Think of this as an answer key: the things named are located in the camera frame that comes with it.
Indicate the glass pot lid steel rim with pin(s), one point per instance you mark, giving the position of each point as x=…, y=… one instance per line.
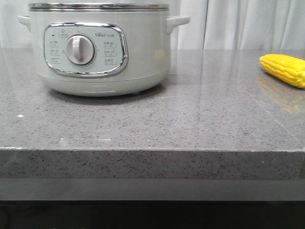
x=97, y=6

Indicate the yellow corn cob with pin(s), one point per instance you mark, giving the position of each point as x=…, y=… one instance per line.
x=287, y=68

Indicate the pale green electric cooking pot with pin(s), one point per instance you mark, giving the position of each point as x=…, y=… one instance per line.
x=95, y=53

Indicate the white curtain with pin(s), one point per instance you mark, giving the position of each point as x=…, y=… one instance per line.
x=214, y=24

